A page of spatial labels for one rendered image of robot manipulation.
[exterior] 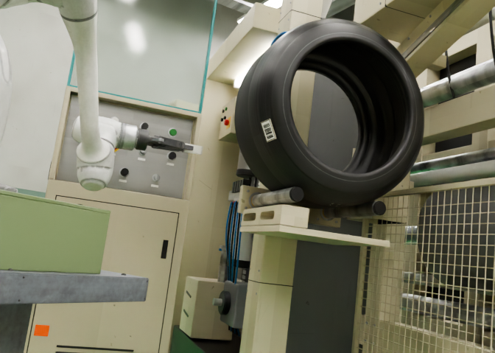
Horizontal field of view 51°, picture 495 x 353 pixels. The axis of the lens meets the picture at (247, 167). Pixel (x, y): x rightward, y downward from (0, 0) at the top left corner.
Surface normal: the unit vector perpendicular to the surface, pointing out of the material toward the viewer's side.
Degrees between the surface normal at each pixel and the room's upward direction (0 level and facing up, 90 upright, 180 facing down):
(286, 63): 86
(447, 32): 162
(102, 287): 90
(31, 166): 90
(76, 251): 90
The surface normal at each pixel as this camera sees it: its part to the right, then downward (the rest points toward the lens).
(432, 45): -0.02, 0.89
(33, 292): 0.86, 0.02
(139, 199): 0.33, -0.12
